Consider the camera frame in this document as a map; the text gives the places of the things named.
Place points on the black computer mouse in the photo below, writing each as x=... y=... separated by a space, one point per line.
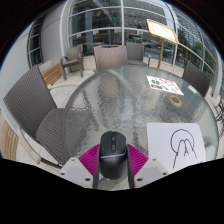
x=113 y=156

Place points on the white mouse pad with drawing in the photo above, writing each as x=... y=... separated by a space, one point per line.
x=160 y=146

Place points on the colourful printed sheet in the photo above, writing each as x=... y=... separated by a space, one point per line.
x=164 y=85

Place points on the green metal bistro table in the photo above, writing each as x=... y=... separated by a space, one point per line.
x=220 y=111

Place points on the dark grey wicker chair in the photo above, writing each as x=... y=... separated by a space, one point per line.
x=196 y=78

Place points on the large grey wicker chair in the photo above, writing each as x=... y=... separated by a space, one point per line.
x=30 y=96

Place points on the gold menu sign stand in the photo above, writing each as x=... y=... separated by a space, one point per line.
x=161 y=31

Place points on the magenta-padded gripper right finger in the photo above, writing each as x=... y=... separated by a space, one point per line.
x=150 y=168

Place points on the slatted wooden bench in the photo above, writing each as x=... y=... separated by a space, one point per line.
x=51 y=75
x=9 y=141

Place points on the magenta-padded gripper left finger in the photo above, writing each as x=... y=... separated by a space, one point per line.
x=76 y=168

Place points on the grey wicker armchair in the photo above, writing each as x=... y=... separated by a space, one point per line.
x=135 y=51
x=74 y=55

